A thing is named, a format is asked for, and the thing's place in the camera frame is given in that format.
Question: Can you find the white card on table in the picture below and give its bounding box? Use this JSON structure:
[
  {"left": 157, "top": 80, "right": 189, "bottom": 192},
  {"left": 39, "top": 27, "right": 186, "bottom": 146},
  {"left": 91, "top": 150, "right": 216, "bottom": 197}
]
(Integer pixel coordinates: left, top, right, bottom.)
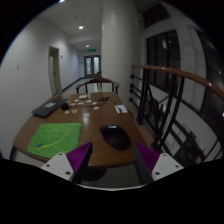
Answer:
[{"left": 79, "top": 95, "right": 88, "bottom": 99}]

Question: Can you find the small black box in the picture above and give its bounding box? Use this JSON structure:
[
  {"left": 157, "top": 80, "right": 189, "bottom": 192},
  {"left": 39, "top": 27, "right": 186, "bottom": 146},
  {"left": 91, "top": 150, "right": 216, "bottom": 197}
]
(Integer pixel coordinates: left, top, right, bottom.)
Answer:
[{"left": 61, "top": 103, "right": 69, "bottom": 110}]

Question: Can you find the black cable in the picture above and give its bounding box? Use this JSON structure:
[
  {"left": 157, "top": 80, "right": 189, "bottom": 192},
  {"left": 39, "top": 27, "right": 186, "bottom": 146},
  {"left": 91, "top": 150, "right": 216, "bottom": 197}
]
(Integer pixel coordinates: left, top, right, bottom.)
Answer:
[{"left": 75, "top": 96, "right": 112, "bottom": 108}]

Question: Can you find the dark closed laptop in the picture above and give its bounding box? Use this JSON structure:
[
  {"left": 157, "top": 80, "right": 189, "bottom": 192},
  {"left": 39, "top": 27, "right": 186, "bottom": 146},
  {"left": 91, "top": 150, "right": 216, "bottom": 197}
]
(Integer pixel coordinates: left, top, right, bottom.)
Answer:
[{"left": 32, "top": 99, "right": 67, "bottom": 118}]

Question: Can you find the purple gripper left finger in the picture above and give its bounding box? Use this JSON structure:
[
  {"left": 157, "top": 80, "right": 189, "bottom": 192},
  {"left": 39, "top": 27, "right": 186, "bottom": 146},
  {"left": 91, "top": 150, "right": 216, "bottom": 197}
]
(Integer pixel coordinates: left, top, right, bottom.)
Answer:
[{"left": 40, "top": 141, "right": 94, "bottom": 184}]

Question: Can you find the wooden stair handrail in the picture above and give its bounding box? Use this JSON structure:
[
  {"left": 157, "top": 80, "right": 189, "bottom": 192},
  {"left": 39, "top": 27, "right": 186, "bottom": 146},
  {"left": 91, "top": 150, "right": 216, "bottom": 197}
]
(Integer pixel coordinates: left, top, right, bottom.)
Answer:
[{"left": 133, "top": 64, "right": 224, "bottom": 101}]

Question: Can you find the white paper note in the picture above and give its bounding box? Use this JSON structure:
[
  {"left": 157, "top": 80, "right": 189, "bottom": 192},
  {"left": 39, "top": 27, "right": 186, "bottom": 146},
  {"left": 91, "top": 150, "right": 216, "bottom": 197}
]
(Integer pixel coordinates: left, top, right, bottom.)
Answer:
[{"left": 115, "top": 105, "right": 128, "bottom": 113}]

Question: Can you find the side door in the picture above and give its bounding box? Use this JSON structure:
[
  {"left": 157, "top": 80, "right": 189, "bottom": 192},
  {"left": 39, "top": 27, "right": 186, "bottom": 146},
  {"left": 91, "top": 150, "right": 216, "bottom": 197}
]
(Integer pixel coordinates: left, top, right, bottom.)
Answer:
[{"left": 48, "top": 46, "right": 62, "bottom": 96}]

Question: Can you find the glass double door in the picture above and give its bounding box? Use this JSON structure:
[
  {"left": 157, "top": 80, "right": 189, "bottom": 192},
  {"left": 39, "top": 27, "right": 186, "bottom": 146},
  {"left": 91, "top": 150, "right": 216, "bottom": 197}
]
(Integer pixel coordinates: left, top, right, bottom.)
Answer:
[{"left": 84, "top": 55, "right": 101, "bottom": 77}]

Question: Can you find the black computer mouse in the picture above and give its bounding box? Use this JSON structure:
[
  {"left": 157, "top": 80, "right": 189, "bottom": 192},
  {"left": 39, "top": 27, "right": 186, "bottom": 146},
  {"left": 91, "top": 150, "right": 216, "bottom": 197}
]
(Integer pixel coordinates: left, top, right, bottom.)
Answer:
[{"left": 100, "top": 125, "right": 131, "bottom": 151}]

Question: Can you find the green mouse pad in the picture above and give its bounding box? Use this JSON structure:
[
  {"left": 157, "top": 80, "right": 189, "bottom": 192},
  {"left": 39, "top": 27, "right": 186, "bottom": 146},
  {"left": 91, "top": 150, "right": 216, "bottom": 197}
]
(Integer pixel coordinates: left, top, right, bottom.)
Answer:
[{"left": 27, "top": 123, "right": 82, "bottom": 159}]

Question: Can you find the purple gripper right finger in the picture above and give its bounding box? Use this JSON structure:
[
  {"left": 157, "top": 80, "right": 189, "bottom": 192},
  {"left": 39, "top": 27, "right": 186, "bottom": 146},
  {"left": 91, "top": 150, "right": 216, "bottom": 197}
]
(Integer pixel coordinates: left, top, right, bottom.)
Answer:
[{"left": 133, "top": 141, "right": 185, "bottom": 185}]

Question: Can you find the wooden chair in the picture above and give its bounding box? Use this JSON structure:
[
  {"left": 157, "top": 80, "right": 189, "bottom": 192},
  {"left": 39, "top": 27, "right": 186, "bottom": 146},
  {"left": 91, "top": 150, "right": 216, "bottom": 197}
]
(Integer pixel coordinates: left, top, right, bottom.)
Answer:
[{"left": 75, "top": 77, "right": 120, "bottom": 92}]

